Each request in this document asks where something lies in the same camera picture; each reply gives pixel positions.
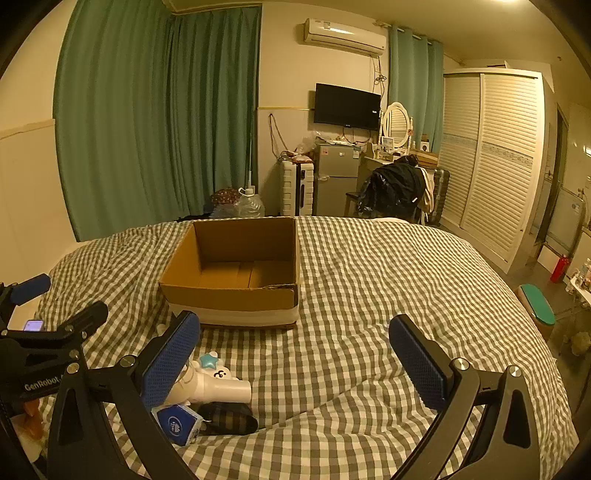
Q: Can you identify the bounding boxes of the red fire extinguisher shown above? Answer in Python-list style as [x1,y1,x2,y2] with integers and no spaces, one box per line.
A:
[550,256,571,283]

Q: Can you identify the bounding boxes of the black clothes on chair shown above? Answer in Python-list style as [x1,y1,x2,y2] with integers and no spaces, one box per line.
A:
[356,155,435,223]

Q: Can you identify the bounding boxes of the grey mini fridge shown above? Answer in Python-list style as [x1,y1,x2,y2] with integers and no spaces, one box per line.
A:
[312,143,360,217]

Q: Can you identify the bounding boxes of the blue tissue pack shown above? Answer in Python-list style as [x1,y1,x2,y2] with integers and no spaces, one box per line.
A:
[151,404,204,447]

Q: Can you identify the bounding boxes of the open cardboard box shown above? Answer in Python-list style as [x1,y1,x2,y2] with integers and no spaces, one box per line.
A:
[159,217,300,329]

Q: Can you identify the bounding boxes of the brown patterned basket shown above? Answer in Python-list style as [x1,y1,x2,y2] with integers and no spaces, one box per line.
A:
[211,188,240,207]

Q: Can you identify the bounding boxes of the white suitcase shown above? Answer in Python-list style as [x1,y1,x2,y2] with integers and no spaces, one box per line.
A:
[280,160,315,216]

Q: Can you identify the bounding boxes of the white hair dryer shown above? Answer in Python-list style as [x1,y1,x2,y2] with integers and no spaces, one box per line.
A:
[163,366,252,406]

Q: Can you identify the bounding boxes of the grey checkered bed quilt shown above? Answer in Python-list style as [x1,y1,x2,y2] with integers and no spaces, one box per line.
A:
[35,217,579,479]

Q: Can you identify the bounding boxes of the white oval vanity mirror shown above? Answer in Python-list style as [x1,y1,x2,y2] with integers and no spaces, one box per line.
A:
[380,102,414,155]

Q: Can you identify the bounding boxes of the white louvered wardrobe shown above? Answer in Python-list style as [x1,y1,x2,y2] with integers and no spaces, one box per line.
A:
[439,68,556,272]

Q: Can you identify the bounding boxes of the green topped stool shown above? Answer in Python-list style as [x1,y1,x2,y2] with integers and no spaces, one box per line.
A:
[516,284,556,341]

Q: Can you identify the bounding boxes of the white air conditioner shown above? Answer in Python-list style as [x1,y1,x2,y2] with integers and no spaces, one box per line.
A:
[304,18,387,56]

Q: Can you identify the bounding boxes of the black wall television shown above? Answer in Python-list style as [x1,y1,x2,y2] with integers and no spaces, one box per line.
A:
[314,83,381,131]

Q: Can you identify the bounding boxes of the white plush star toy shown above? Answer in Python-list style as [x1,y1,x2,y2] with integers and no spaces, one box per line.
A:
[191,351,238,380]

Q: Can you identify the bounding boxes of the small green curtain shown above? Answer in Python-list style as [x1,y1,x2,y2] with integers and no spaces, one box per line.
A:
[388,26,444,153]

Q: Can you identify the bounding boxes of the clear water jug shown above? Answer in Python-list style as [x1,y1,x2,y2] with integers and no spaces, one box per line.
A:
[235,186,266,218]

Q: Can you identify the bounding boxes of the large green curtain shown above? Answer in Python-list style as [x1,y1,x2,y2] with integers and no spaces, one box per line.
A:
[53,1,263,241]

